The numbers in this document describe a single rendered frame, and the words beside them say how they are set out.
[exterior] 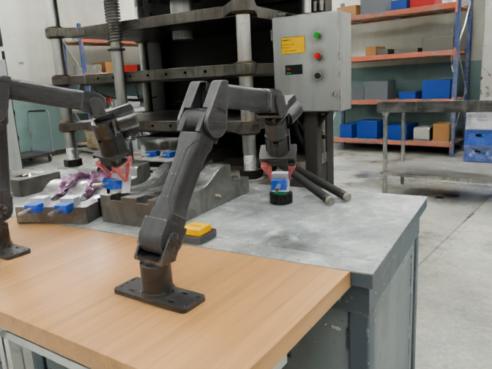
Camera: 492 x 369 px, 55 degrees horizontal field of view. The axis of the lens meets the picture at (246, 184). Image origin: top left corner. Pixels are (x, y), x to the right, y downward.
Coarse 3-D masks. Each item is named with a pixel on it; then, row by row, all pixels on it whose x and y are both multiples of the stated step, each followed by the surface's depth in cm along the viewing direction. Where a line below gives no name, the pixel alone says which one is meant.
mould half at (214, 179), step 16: (160, 176) 166; (208, 176) 158; (224, 176) 163; (240, 176) 179; (112, 192) 151; (144, 192) 148; (208, 192) 155; (224, 192) 164; (240, 192) 174; (112, 208) 147; (128, 208) 143; (144, 208) 140; (192, 208) 148; (208, 208) 156; (128, 224) 145
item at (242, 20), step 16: (48, 0) 244; (304, 0) 246; (48, 16) 247; (240, 16) 192; (240, 32) 193; (144, 48) 307; (240, 48) 195; (64, 64) 254; (144, 64) 309; (240, 80) 198; (144, 96) 314; (64, 112) 257; (304, 128) 262; (64, 160) 264; (80, 160) 266; (256, 176) 205
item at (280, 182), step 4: (272, 172) 136; (276, 172) 136; (280, 172) 136; (284, 172) 136; (272, 176) 135; (276, 176) 135; (280, 176) 134; (284, 176) 134; (272, 180) 131; (276, 180) 131; (280, 180) 131; (284, 180) 131; (288, 180) 134; (272, 184) 131; (276, 184) 131; (280, 184) 131; (284, 184) 131; (288, 184) 135; (272, 188) 131; (276, 188) 128; (280, 188) 131; (284, 188) 131; (288, 188) 135
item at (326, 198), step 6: (282, 168) 179; (294, 174) 172; (300, 174) 171; (300, 180) 168; (306, 180) 166; (306, 186) 165; (312, 186) 163; (312, 192) 162; (318, 192) 159; (324, 192) 158; (324, 198) 156; (330, 198) 155; (330, 204) 156
